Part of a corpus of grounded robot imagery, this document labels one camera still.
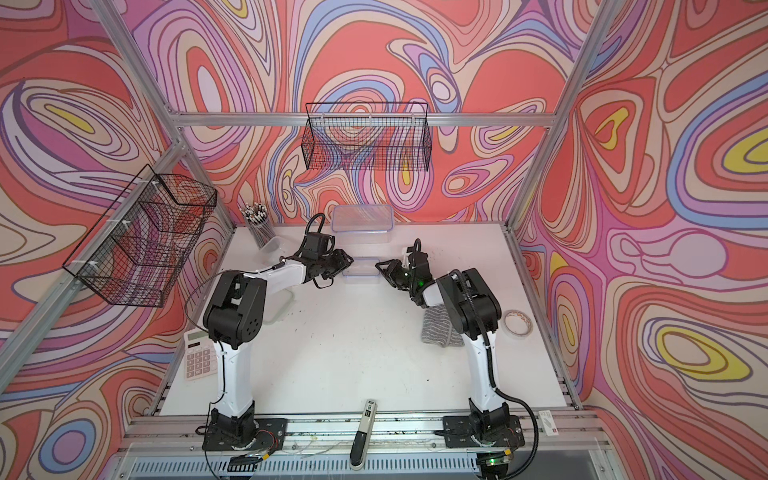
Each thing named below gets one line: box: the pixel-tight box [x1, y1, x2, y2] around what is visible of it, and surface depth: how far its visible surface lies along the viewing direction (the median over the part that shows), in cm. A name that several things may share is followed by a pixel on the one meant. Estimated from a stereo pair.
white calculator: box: [184, 328, 218, 381], surface depth 86 cm
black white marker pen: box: [349, 399, 378, 471], surface depth 72 cm
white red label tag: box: [539, 410, 559, 437], surface depth 76 cm
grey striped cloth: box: [421, 304, 465, 348], surface depth 90 cm
